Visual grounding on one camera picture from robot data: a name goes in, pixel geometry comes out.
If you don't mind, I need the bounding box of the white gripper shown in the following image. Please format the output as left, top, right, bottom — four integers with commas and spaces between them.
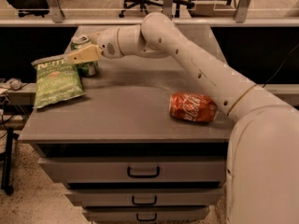
64, 27, 121, 64

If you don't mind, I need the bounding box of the green soda can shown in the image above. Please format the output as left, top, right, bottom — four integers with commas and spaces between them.
70, 35, 98, 77

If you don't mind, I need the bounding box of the green jalapeno chip bag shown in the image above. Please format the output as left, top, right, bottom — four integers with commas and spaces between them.
32, 55, 85, 108

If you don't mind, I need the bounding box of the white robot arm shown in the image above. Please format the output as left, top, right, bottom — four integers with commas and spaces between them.
66, 12, 299, 224

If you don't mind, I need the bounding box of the red crushed cola can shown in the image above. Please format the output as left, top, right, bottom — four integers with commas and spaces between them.
169, 92, 219, 123

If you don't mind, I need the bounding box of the black office chair centre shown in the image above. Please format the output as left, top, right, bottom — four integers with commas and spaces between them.
119, 0, 164, 18

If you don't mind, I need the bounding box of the crumpled wrapper on shelf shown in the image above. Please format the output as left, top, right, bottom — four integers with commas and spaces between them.
0, 78, 23, 91

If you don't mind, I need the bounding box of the grey drawer cabinet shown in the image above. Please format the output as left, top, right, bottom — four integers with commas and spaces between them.
18, 24, 237, 224

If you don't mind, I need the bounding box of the top grey drawer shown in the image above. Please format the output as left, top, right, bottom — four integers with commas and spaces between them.
38, 157, 225, 183

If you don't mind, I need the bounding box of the grey drawer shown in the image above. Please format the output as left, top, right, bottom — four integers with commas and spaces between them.
82, 206, 209, 222
38, 157, 225, 183
65, 189, 223, 207

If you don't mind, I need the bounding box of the black stand leg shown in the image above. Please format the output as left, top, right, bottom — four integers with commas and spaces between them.
0, 128, 14, 196

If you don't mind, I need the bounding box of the middle grey drawer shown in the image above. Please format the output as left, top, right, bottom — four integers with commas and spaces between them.
65, 189, 223, 207

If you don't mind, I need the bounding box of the bottom grey drawer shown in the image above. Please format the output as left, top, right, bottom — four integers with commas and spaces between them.
82, 206, 209, 222

